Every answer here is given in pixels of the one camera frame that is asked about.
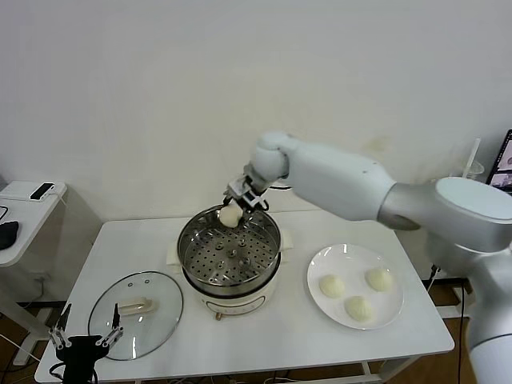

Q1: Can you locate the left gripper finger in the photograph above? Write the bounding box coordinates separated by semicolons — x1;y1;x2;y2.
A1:
47;302;73;350
97;302;125;349

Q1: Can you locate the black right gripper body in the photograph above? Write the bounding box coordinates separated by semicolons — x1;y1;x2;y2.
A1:
238;184;268;210

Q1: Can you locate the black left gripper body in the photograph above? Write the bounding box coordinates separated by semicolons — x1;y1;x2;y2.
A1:
54;336;112;384

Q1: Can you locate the white steamed baozi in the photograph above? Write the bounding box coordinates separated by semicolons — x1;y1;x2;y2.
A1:
344;295;374;323
365;267;395;292
219;204;240;230
318;274;346;299

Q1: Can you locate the round glass pot lid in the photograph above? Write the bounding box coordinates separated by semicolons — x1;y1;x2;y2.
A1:
87;270;185;361

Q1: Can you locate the stainless steel steamer basket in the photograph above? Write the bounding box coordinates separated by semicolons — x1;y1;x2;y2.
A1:
177;204;282;296

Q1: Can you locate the white electric cooker pot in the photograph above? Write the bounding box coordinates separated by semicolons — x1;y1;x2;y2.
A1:
166;226;294;322

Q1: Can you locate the black computer mouse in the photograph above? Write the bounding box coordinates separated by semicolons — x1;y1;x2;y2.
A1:
0;221;20;252

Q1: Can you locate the white side table with mouse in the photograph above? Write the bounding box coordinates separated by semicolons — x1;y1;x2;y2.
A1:
0;181;103;367

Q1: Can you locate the white round plate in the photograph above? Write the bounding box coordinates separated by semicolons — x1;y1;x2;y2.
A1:
306;243;405;331

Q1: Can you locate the black and white phone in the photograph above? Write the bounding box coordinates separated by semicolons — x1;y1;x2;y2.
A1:
30;182;56;202

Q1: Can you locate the white drinking straw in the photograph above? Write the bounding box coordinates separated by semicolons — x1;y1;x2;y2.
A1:
465;138;481;177

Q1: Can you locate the black open laptop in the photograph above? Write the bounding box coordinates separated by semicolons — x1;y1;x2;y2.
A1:
488;128;512;189

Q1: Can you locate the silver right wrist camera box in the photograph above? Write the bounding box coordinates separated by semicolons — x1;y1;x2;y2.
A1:
226;179;252;198

